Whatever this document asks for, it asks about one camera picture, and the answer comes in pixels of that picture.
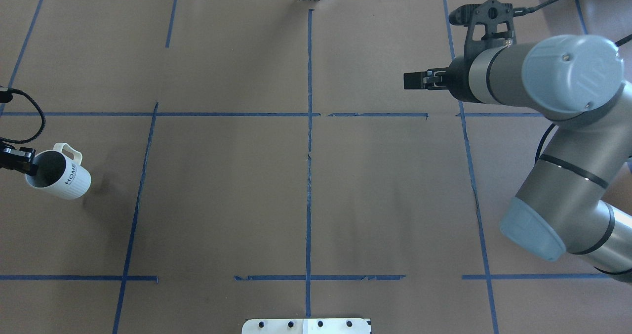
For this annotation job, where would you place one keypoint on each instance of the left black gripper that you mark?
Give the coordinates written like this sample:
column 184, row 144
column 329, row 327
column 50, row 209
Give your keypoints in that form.
column 15, row 156

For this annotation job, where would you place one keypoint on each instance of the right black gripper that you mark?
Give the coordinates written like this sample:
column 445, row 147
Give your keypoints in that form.
column 459, row 78

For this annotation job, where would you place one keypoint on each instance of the white ribbed HOME mug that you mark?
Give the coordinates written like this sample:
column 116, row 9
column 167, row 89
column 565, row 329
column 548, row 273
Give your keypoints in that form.
column 60, row 173

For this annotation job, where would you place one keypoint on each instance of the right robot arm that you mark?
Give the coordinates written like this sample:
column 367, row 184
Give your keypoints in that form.
column 576, row 82

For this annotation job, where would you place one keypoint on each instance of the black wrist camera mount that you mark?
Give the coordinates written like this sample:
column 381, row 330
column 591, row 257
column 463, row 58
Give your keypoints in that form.
column 489, row 25

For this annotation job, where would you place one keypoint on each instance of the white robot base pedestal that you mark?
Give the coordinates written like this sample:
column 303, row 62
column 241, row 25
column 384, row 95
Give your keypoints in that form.
column 308, row 326

